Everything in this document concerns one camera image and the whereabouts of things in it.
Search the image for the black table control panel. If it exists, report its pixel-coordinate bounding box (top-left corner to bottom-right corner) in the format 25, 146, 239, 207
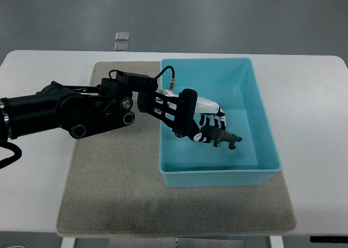
310, 236, 348, 244

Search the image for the clear floor socket lower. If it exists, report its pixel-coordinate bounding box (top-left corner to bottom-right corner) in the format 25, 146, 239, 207
114, 42, 129, 52

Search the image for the metal table frame plate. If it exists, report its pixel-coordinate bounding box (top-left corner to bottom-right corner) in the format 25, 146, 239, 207
60, 235, 285, 247

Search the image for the grey felt mat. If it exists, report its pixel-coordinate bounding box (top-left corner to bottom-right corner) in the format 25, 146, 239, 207
57, 61, 296, 237

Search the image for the clear floor socket upper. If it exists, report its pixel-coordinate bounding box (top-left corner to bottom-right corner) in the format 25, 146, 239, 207
115, 32, 130, 41

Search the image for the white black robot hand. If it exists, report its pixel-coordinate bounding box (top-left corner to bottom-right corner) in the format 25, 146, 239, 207
137, 89, 226, 143

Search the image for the brown hippo toy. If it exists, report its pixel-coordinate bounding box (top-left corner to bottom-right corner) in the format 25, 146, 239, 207
201, 125, 242, 150

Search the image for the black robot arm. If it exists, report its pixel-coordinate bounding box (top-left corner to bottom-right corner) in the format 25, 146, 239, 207
1, 70, 165, 168

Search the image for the clear floor socket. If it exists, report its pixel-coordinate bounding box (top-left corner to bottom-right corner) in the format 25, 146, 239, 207
115, 32, 130, 41
114, 42, 129, 52

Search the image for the blue plastic box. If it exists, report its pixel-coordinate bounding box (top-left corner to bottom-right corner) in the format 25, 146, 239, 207
159, 58, 282, 187

